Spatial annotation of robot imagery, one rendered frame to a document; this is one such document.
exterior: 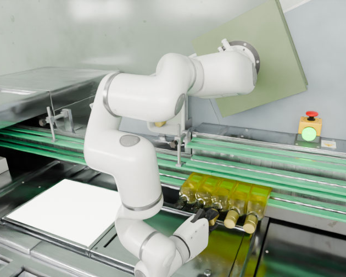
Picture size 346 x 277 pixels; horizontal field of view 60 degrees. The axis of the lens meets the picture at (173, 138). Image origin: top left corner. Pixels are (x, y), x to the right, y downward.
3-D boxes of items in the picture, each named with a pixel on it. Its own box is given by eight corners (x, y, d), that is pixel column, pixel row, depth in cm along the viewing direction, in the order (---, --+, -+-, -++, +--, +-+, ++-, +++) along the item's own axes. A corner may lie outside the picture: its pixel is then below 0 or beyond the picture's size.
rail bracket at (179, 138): (183, 157, 120) (169, 171, 110) (182, 117, 114) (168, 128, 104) (190, 158, 119) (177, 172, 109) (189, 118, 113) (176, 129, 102)
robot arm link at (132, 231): (170, 188, 60) (179, 254, 71) (127, 166, 67) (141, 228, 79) (140, 214, 55) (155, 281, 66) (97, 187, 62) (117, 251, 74)
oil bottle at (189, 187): (199, 175, 121) (177, 204, 103) (199, 163, 119) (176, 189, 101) (212, 178, 119) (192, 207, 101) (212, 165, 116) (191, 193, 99)
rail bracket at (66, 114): (76, 128, 155) (41, 145, 136) (71, 97, 149) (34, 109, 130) (83, 130, 153) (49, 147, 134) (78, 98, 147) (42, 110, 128)
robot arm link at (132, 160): (187, 162, 66) (132, 148, 73) (178, 71, 55) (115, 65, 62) (146, 213, 55) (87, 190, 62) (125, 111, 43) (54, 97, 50)
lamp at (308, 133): (301, 137, 104) (300, 140, 101) (302, 125, 102) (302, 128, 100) (315, 139, 102) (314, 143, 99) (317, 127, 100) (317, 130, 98)
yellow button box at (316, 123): (298, 133, 111) (296, 140, 105) (301, 114, 108) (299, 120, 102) (319, 136, 108) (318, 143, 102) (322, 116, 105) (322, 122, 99)
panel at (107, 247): (65, 181, 143) (1, 223, 115) (64, 176, 142) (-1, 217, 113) (256, 231, 107) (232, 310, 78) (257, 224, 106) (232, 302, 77)
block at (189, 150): (189, 147, 126) (182, 153, 120) (189, 125, 122) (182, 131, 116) (197, 148, 124) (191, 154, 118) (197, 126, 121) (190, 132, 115)
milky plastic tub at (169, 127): (156, 125, 136) (146, 131, 129) (154, 75, 128) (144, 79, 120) (191, 129, 129) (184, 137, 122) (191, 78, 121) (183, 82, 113)
